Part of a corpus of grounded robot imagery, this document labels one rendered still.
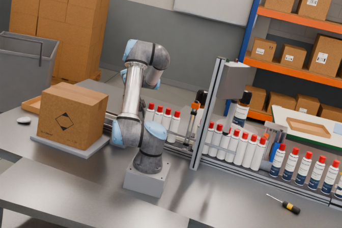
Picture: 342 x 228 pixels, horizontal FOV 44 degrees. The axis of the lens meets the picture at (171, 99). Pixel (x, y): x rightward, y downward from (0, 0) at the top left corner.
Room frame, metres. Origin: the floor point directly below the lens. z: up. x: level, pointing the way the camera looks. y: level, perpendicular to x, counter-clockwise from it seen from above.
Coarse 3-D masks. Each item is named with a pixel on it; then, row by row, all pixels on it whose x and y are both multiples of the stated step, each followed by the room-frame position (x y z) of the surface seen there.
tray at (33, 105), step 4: (40, 96) 2.73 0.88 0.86; (28, 100) 2.60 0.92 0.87; (32, 100) 2.64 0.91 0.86; (36, 100) 2.68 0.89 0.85; (40, 100) 2.73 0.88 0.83; (24, 104) 2.52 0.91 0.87; (28, 104) 2.60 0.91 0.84; (32, 104) 2.62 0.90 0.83; (36, 104) 2.64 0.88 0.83; (24, 108) 2.52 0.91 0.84; (28, 108) 2.51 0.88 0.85; (32, 108) 2.51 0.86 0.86; (36, 108) 2.50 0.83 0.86; (36, 112) 2.50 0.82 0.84
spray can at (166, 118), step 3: (168, 108) 2.43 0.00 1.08; (165, 111) 2.43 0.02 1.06; (168, 111) 2.42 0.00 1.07; (165, 114) 2.42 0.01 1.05; (168, 114) 2.42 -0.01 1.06; (165, 117) 2.41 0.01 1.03; (168, 117) 2.41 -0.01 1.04; (171, 117) 2.43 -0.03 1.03; (162, 120) 2.42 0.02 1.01; (165, 120) 2.41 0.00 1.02; (168, 120) 2.41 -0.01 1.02; (162, 123) 2.41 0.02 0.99; (165, 123) 2.41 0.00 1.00; (168, 123) 2.41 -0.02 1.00; (165, 126) 2.41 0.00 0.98; (168, 126) 2.42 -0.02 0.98
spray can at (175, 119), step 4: (176, 112) 2.41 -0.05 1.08; (176, 116) 2.40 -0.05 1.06; (172, 120) 2.41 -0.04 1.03; (176, 120) 2.40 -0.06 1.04; (172, 124) 2.40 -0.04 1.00; (176, 124) 2.40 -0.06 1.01; (172, 128) 2.40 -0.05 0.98; (176, 128) 2.40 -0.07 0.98; (176, 132) 2.41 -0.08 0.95; (168, 136) 2.40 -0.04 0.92; (172, 136) 2.40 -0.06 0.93; (168, 140) 2.40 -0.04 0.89; (172, 140) 2.40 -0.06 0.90
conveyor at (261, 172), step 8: (104, 120) 2.52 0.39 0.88; (112, 120) 2.55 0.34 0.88; (168, 144) 2.38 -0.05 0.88; (176, 144) 2.40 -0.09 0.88; (192, 152) 2.34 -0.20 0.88; (208, 152) 2.39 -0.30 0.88; (248, 168) 2.28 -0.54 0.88; (280, 176) 2.28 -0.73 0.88; (304, 184) 2.24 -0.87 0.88; (320, 192) 2.18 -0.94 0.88
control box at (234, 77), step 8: (224, 64) 2.21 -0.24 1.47; (232, 64) 2.24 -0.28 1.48; (240, 64) 2.30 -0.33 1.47; (224, 72) 2.20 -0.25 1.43; (232, 72) 2.20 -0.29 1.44; (240, 72) 2.24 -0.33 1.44; (248, 72) 2.29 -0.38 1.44; (224, 80) 2.19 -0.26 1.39; (232, 80) 2.21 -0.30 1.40; (240, 80) 2.25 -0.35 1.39; (224, 88) 2.18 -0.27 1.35; (232, 88) 2.22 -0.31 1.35; (240, 88) 2.27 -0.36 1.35; (216, 96) 2.21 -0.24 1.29; (224, 96) 2.19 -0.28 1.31; (232, 96) 2.23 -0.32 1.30; (240, 96) 2.28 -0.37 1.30
